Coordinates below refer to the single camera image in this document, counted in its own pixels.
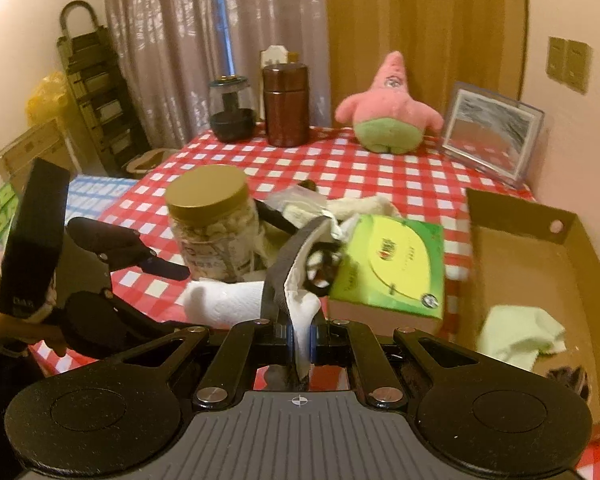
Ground clear plastic bag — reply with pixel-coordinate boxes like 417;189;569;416
267;183;331;222

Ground black looped strap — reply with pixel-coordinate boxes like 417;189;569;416
256;200;341;297

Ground dark cloth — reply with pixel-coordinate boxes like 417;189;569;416
545;365;592;402

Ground gold wall switch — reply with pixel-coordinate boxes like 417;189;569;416
564;40;592;94
545;36;569;81

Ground pink starfish plush toy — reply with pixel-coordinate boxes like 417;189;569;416
335;51;445;155

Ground brown curtain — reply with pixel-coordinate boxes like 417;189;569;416
324;0;531;130

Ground yellow plastic bag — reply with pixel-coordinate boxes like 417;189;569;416
26;71;71;127

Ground brown cardboard box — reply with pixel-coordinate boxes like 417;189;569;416
459;187;600;413

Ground blue white checked cloth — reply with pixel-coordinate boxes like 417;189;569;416
64;173;136;224

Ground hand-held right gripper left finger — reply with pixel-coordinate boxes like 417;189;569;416
104;318;301;409

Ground black folding cart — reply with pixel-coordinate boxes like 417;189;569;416
56;0;151;179

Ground brown cylindrical canister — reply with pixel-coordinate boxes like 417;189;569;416
261;61;311;149

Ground light green cloth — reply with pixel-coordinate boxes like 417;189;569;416
476;305;566;372

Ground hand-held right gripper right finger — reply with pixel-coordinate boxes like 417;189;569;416
310;318;482;409

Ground red white checkered tablecloth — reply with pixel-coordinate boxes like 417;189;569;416
30;125;600;480

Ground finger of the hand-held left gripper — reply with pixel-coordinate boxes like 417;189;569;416
107;292;193;347
67;217;191;282

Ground plastic jar with gold lid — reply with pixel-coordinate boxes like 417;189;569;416
166;164;261;284

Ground cream knit gloves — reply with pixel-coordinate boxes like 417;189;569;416
325;195;407;227

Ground silver patterned curtain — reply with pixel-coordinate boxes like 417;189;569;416
101;0;331;150

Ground person's left hand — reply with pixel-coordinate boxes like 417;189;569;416
0;250;66;359

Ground glass jar with black base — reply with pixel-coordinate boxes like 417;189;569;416
209;75;257;142

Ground silver picture frame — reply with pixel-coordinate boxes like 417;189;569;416
440;81;546;189

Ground grey white sock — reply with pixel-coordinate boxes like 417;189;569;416
261;215;343;380

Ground flat cardboard carton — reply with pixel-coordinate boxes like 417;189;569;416
0;119;76;187

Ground green tissue box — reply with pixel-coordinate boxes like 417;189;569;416
327;213;447;334

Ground woven basket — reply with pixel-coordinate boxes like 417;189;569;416
126;147;181;179

